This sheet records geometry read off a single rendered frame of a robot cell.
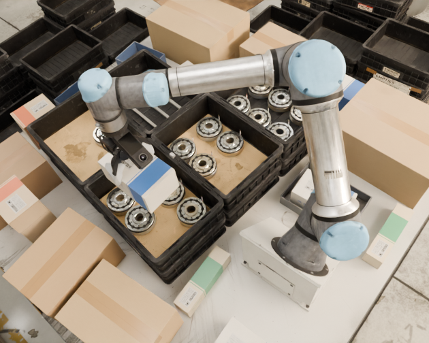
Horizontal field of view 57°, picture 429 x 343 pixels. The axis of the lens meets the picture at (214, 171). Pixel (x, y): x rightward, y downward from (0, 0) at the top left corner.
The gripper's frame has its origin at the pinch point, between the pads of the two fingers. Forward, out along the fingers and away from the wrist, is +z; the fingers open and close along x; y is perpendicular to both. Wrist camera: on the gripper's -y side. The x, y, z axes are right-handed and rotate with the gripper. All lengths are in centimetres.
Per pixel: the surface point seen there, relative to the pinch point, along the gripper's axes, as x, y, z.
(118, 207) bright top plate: 7.3, 10.9, 24.9
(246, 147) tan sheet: -42, -7, 28
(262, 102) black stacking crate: -64, 2, 28
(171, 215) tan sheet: -2.9, -4.5, 27.9
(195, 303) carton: 13.4, -29.1, 35.0
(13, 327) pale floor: 73, 57, 110
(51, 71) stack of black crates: -36, 136, 61
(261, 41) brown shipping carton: -91, 23, 25
